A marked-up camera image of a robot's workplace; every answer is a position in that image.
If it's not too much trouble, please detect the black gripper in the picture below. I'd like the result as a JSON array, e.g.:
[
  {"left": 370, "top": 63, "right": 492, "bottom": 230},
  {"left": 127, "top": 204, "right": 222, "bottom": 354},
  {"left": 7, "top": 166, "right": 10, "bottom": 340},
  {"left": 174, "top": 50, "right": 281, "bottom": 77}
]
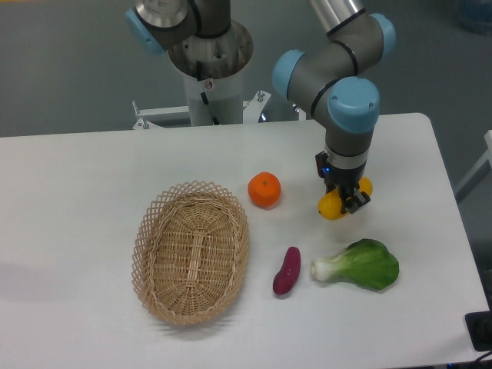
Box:
[{"left": 315, "top": 145, "right": 371, "bottom": 214}]

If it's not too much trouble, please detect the yellow mango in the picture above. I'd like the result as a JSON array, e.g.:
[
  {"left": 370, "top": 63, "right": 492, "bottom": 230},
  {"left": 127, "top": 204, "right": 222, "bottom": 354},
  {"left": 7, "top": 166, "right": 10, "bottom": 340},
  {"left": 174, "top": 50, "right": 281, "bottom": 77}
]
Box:
[{"left": 317, "top": 177, "right": 374, "bottom": 221}]

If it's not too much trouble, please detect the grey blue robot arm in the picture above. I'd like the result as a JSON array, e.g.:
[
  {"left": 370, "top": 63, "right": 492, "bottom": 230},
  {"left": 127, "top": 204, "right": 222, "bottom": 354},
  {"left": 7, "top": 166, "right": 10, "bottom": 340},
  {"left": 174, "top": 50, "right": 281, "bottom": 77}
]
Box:
[{"left": 125, "top": 1, "right": 396, "bottom": 215}]

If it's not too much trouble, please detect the green bok choy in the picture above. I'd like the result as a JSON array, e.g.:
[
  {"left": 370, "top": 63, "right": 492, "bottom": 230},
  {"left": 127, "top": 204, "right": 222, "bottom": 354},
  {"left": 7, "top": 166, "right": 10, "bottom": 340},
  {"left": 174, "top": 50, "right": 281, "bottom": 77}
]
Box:
[{"left": 310, "top": 239, "right": 400, "bottom": 291}]

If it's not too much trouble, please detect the orange tangerine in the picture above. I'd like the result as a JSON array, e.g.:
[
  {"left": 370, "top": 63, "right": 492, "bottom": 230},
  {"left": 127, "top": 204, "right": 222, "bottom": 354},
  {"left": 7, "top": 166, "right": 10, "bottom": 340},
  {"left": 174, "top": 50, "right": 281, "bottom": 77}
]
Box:
[{"left": 248, "top": 171, "right": 281, "bottom": 209}]

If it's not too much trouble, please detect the purple sweet potato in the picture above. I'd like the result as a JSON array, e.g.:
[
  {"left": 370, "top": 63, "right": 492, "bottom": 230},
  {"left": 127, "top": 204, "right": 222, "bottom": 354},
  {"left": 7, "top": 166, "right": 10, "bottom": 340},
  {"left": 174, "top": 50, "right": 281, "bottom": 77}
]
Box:
[{"left": 272, "top": 247, "right": 301, "bottom": 295}]

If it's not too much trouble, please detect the woven wicker basket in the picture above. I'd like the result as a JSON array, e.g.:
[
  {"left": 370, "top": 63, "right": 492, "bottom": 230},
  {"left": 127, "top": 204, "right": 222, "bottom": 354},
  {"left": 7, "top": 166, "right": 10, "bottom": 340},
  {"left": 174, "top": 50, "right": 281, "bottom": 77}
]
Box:
[{"left": 131, "top": 181, "right": 249, "bottom": 325}]

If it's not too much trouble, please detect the black device at table edge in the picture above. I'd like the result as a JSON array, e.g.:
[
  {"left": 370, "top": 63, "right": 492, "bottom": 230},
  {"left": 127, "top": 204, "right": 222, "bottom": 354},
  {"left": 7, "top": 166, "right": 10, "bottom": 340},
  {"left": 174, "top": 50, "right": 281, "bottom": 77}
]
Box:
[{"left": 464, "top": 311, "right": 491, "bottom": 351}]

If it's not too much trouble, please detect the blue container top right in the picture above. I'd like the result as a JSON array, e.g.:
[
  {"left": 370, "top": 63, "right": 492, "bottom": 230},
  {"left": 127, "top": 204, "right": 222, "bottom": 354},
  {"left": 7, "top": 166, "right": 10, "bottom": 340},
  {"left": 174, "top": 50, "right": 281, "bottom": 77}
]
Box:
[{"left": 454, "top": 0, "right": 491, "bottom": 35}]

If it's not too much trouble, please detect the white metal base frame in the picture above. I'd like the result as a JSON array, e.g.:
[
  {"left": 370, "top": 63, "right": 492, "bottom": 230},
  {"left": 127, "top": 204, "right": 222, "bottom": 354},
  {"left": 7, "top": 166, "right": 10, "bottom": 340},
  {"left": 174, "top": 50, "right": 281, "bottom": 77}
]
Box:
[{"left": 131, "top": 89, "right": 308, "bottom": 131}]

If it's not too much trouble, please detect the white frame at right edge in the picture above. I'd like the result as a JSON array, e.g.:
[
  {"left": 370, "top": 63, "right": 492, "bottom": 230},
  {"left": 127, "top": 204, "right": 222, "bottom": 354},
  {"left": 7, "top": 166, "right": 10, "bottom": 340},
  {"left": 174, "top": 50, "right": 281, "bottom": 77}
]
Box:
[{"left": 454, "top": 130, "right": 491, "bottom": 204}]

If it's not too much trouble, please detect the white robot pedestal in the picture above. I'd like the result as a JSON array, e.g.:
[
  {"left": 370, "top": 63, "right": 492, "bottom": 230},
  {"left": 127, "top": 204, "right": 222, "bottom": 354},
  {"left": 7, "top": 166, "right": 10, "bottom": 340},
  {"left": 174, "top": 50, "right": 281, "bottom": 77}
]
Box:
[{"left": 168, "top": 21, "right": 254, "bottom": 127}]

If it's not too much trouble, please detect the black cable on pedestal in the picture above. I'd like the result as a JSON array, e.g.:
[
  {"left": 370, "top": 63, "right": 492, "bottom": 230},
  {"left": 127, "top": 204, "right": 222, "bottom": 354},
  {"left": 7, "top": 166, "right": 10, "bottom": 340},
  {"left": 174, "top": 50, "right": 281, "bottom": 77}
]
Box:
[{"left": 194, "top": 60, "right": 221, "bottom": 126}]

